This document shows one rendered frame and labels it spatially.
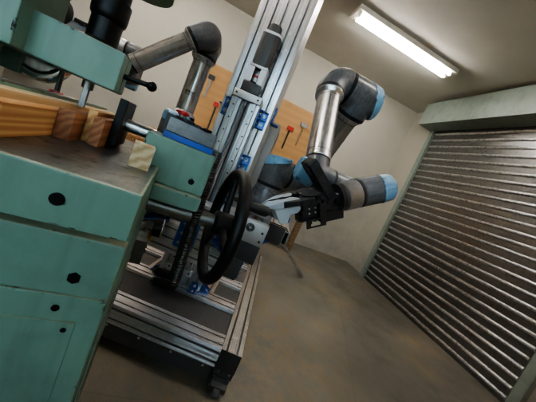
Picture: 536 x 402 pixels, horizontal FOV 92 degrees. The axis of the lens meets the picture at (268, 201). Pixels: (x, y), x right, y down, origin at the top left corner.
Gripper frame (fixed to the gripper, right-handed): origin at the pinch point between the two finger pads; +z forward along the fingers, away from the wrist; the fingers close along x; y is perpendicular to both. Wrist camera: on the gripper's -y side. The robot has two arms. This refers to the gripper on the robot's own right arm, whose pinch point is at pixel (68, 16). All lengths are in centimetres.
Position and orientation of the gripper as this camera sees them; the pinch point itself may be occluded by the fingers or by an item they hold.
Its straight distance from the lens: 160.4
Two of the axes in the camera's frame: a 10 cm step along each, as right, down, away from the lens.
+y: -4.1, 8.8, 2.5
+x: -1.3, -3.3, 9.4
